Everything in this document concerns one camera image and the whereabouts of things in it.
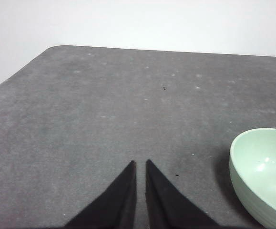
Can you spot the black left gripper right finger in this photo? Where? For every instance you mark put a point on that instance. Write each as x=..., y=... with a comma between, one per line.
x=166, y=205

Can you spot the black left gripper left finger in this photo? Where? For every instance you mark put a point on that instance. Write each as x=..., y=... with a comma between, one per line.
x=118, y=205

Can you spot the green bowl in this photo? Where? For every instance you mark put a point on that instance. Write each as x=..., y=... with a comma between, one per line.
x=259, y=155

